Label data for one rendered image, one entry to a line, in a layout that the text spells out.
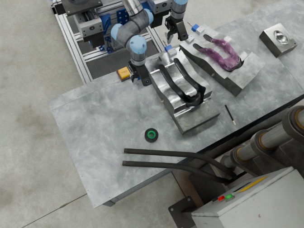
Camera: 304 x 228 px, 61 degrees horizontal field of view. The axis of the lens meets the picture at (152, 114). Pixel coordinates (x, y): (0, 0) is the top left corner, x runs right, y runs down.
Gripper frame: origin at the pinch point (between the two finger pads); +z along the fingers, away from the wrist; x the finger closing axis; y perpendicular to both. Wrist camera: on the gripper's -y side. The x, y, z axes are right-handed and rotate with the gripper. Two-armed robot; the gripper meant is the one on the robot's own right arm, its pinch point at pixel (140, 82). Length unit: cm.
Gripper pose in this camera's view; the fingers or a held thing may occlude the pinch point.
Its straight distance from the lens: 148.7
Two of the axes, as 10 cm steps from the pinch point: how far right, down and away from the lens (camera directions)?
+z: -0.5, 3.6, 9.3
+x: -8.8, 4.2, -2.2
